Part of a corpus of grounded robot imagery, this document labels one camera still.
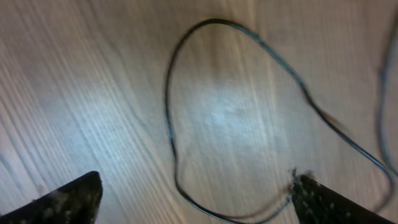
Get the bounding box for black thin cable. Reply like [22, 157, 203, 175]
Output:
[164, 17, 395, 224]

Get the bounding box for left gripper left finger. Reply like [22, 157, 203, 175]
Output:
[1, 171, 103, 224]

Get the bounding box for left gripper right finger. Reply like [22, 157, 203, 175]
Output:
[291, 175, 394, 224]

